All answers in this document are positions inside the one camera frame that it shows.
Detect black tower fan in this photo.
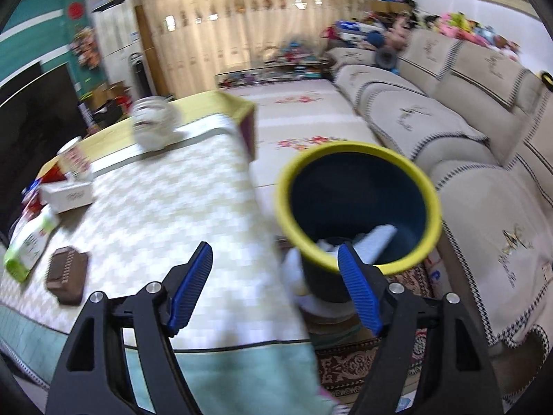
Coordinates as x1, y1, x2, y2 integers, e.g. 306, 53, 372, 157
129, 53, 153, 99

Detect white carton box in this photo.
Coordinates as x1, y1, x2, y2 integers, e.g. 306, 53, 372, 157
39, 181, 94, 214

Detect patterned table cloth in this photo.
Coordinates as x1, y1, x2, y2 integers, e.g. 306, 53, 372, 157
0, 89, 338, 415

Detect brown plastic food tray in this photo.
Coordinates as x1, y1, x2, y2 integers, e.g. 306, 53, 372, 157
46, 246, 89, 306

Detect green coconut water bottle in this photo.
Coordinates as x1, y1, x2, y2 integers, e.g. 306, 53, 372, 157
4, 205, 59, 283

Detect yellow rimmed dark trash bin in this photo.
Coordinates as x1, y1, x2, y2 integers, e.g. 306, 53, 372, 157
275, 141, 442, 303

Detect beige curtain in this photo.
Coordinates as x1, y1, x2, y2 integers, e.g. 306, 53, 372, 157
135, 0, 365, 98

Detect red snack bag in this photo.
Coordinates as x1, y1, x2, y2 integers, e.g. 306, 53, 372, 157
21, 163, 67, 221

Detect floral floor rug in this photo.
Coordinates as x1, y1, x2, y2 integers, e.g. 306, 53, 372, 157
224, 78, 382, 195

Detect white air conditioner tower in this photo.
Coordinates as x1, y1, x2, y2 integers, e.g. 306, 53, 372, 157
93, 0, 143, 99

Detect plush toy pile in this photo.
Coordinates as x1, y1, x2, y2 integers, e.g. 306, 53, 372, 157
422, 12, 520, 62

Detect beige sectional sofa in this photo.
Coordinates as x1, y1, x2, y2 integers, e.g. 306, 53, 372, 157
327, 29, 552, 351

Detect white red paper cup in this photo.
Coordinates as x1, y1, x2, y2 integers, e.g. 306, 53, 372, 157
57, 137, 94, 182

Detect black television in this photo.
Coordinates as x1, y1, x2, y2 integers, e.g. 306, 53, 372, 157
0, 64, 87, 237

